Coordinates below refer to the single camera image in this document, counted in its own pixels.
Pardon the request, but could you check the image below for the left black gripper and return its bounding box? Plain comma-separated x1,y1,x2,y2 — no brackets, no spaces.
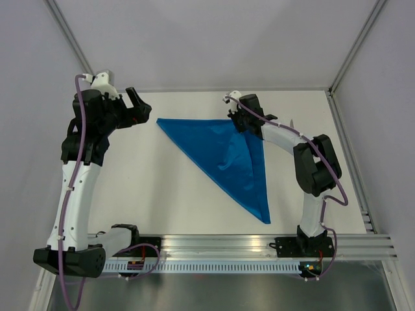
98,87,151,135

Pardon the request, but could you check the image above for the blue cloth napkin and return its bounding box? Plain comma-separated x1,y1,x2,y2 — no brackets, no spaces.
156,118,271,224

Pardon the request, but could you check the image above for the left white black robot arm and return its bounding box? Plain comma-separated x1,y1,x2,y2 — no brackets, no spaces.
33,87,152,278

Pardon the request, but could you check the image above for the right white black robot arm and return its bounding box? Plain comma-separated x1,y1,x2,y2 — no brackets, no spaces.
156,91,342,256

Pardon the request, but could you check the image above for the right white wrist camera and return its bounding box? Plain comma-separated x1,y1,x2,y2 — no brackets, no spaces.
222,90,242,111

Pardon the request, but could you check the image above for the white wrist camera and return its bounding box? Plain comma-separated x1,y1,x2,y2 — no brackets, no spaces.
91,69,119,100
222,90,242,111

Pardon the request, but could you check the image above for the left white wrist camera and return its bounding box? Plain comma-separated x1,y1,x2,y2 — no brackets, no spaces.
91,69,119,100

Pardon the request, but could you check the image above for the right aluminium frame post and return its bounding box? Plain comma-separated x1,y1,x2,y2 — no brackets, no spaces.
327,0,390,97

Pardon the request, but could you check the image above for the aluminium frame post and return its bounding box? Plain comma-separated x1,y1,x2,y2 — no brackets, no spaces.
327,0,390,97
43,0,94,75

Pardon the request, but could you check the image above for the aluminium mounting rail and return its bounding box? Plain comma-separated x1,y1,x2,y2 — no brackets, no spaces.
160,234,397,261

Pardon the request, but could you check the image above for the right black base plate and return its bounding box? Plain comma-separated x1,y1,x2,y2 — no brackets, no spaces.
274,236,335,259

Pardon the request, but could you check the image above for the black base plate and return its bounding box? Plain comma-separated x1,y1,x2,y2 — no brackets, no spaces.
127,236,161,259
274,236,335,259

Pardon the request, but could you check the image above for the left aluminium frame post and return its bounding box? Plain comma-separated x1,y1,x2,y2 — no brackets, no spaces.
43,0,94,75

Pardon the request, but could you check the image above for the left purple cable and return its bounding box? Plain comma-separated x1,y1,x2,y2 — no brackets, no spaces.
58,74,161,308

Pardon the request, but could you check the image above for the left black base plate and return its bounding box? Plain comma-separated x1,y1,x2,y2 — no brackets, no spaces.
127,236,161,259

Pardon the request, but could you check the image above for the white slotted cable duct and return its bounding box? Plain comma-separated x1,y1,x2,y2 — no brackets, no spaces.
103,259,300,274

